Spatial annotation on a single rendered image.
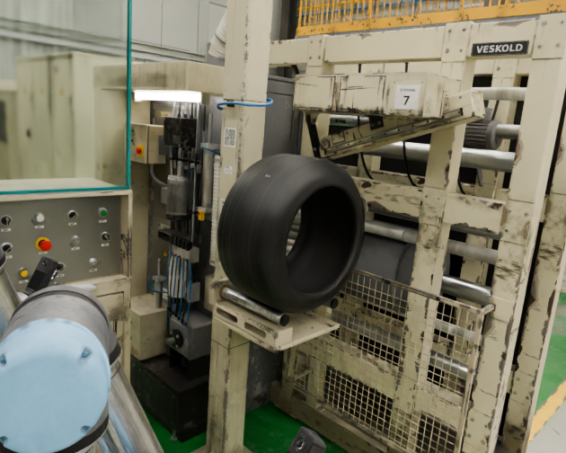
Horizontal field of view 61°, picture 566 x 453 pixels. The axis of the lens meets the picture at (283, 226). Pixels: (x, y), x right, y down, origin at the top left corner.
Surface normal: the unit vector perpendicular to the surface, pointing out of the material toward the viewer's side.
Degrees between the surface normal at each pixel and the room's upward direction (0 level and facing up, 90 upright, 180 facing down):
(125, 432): 84
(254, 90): 90
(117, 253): 90
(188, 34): 90
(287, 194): 60
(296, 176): 51
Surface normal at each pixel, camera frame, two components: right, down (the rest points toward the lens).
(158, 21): 0.70, 0.20
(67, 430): 0.33, 0.10
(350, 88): -0.71, 0.10
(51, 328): 0.14, -0.96
